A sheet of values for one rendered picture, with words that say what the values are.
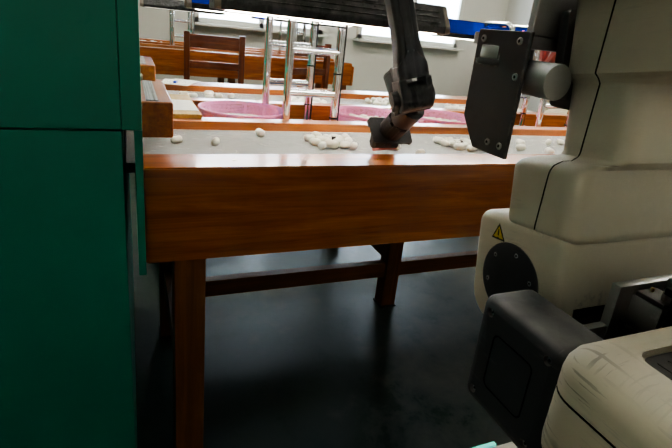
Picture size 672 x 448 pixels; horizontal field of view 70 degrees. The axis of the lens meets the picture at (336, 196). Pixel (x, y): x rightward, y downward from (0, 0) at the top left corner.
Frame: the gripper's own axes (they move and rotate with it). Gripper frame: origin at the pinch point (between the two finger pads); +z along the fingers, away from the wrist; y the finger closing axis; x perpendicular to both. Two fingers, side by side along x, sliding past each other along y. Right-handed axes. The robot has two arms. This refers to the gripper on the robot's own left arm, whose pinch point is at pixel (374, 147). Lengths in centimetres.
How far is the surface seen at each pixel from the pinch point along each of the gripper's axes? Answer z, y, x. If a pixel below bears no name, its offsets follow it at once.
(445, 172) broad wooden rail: -13.0, -9.2, 12.4
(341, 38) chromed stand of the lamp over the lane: 7.4, -0.6, -37.8
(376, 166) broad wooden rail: -13.8, 8.3, 11.1
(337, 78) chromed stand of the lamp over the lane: 14.6, -0.7, -29.2
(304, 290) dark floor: 94, -8, 20
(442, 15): -11.1, -22.0, -33.6
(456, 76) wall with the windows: 408, -394, -314
